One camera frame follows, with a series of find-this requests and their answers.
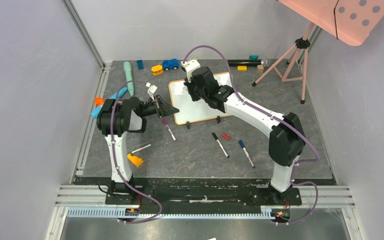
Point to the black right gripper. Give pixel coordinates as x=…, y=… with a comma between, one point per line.
x=190, y=88

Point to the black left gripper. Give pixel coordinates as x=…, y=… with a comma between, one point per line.
x=163, y=109

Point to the purple capped whiteboard marker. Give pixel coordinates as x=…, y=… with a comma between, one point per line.
x=169, y=129

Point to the white whiteboard orange frame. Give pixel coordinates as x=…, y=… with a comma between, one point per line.
x=190, y=111

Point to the red marker cap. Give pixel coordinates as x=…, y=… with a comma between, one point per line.
x=225, y=136

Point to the blue capped whiteboard marker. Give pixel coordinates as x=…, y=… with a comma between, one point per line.
x=242, y=145

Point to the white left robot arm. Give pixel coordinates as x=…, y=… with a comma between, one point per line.
x=115, y=120

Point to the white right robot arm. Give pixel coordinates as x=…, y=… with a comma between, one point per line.
x=285, y=132

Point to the green capped whiteboard marker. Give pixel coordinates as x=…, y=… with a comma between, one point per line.
x=137, y=150

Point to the black capped whiteboard marker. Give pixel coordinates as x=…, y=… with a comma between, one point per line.
x=220, y=145

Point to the black cylinder tube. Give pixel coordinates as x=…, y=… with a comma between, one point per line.
x=244, y=62

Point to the blue toy car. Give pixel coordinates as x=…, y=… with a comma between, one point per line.
x=170, y=64

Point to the yellow oval toy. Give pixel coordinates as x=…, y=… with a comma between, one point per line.
x=157, y=69

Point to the yellow rectangular block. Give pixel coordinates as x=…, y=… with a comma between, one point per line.
x=242, y=68

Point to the dark blue block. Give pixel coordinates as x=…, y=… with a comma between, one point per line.
x=140, y=64

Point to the orange wedge block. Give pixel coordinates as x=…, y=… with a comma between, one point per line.
x=135, y=160

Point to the teal block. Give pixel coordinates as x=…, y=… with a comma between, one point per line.
x=253, y=57

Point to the mint green toy tube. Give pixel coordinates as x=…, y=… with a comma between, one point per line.
x=127, y=67

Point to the beige wooden cube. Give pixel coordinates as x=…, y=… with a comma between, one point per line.
x=260, y=68

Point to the orange toy piece left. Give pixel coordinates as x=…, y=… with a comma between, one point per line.
x=99, y=101

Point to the clear plastic ball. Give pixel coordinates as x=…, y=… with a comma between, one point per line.
x=266, y=62

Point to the light blue toy tube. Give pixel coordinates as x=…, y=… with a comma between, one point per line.
x=95, y=112

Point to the pink tripod stand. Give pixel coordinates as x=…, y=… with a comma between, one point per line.
x=301, y=45

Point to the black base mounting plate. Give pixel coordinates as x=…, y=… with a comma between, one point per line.
x=196, y=195

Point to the pink perforated board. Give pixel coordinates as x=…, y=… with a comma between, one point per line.
x=350, y=21

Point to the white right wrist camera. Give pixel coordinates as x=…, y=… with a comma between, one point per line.
x=189, y=66

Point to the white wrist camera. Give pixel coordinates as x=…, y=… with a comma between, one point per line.
x=189, y=66
x=151, y=90

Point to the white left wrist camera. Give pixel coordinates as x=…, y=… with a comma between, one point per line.
x=151, y=90

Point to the white comb cable duct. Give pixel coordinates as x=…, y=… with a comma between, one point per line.
x=123, y=213

